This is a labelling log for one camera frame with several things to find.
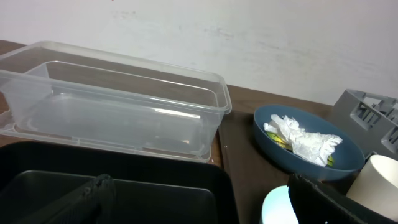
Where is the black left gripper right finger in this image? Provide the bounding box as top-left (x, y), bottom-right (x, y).
top-left (287, 174), bottom-right (395, 224)

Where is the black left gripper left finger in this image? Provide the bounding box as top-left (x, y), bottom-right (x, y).
top-left (15, 174), bottom-right (116, 224)

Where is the light blue bowl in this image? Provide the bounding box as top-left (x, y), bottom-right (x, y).
top-left (259, 185), bottom-right (299, 224)

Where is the white tissue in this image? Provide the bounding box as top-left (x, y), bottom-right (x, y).
top-left (263, 114), bottom-right (343, 167)

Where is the dark blue plate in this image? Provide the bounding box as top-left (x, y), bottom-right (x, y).
top-left (253, 105), bottom-right (365, 181)

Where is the white cup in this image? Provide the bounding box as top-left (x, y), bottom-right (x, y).
top-left (346, 155), bottom-right (397, 221)

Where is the yellow green snack wrapper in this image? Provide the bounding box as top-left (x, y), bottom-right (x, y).
top-left (266, 132), bottom-right (334, 166)

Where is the grey dishwasher rack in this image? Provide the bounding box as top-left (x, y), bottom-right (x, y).
top-left (329, 89), bottom-right (397, 160)

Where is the black plastic bin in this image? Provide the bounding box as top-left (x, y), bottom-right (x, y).
top-left (1, 141), bottom-right (239, 223)

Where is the brown serving tray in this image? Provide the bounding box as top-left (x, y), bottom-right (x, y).
top-left (218, 111), bottom-right (289, 223)

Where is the clear plastic bin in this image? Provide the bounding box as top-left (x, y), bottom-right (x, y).
top-left (1, 41), bottom-right (232, 162)

